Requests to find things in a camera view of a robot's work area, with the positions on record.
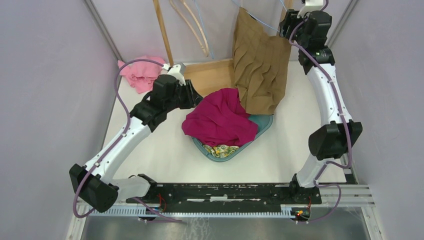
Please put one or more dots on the yellow patterned cloth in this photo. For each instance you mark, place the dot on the yellow patterned cloth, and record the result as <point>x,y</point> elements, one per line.
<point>220,151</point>

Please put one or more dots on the wooden clothes rack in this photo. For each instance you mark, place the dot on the wooden clothes rack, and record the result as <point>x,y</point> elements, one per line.
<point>207,76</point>

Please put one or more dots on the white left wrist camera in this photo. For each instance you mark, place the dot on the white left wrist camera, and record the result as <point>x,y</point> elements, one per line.
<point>177,70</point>

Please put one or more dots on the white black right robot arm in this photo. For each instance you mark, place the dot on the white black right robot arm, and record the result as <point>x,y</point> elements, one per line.
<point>332,143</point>

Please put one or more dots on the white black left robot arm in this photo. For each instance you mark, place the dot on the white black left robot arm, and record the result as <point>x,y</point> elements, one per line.
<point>94,181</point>

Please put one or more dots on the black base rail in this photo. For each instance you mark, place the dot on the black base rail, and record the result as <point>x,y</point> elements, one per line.
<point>230,197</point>

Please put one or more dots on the white slotted cable duct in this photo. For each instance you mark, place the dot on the white slotted cable duct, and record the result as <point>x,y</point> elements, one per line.
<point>142,212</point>

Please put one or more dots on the brown skirt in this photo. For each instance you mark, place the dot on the brown skirt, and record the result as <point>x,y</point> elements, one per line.
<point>260,63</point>

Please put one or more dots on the beige wooden hanger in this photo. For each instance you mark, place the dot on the beige wooden hanger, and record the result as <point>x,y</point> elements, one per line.
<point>194,24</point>

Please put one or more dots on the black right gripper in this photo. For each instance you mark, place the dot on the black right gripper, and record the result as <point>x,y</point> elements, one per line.
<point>291,19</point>

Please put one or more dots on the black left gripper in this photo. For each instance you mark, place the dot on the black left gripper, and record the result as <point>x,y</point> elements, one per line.
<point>193,98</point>

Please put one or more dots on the teal plastic basket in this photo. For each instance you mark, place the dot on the teal plastic basket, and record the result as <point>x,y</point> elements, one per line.
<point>264,122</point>

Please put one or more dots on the pink crumpled cloth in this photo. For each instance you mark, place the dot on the pink crumpled cloth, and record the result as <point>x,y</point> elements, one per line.
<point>141,75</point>

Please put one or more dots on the magenta cloth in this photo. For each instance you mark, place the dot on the magenta cloth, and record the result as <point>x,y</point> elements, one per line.
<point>220,119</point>

